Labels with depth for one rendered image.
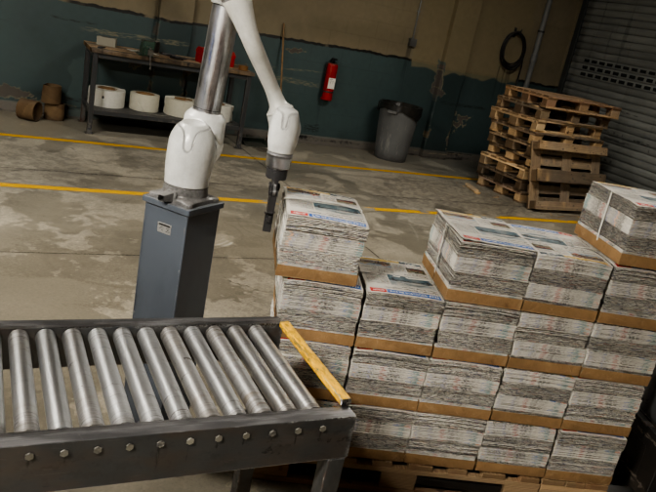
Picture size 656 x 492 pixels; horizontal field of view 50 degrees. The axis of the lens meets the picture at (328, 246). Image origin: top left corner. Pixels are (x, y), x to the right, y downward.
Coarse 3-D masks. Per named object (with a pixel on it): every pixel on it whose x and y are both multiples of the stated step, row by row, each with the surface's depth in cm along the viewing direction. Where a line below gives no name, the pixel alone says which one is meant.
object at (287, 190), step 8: (288, 192) 258; (296, 192) 260; (304, 192) 262; (312, 192) 265; (320, 192) 268; (280, 200) 269; (328, 200) 259; (336, 200) 262; (344, 200) 264; (352, 200) 267; (280, 208) 266; (280, 216) 259
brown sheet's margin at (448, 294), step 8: (424, 256) 283; (424, 264) 281; (432, 272) 268; (440, 280) 257; (440, 288) 256; (448, 296) 249; (456, 296) 249; (464, 296) 250; (472, 296) 250; (480, 296) 250; (488, 296) 250; (496, 296) 251; (480, 304) 251; (488, 304) 252; (496, 304) 252; (504, 304) 252; (512, 304) 253; (520, 304) 253
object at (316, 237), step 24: (288, 216) 233; (312, 216) 235; (336, 216) 241; (360, 216) 247; (288, 240) 237; (312, 240) 238; (336, 240) 239; (360, 240) 239; (288, 264) 240; (312, 264) 241; (336, 264) 242
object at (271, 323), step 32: (0, 320) 182; (32, 320) 186; (64, 320) 189; (96, 320) 192; (128, 320) 196; (160, 320) 200; (192, 320) 204; (224, 320) 208; (256, 320) 212; (32, 352) 184
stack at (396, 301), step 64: (320, 320) 248; (384, 320) 251; (448, 320) 254; (512, 320) 255; (576, 320) 258; (320, 384) 257; (384, 384) 259; (448, 384) 261; (512, 384) 265; (384, 448) 269; (448, 448) 271; (512, 448) 273
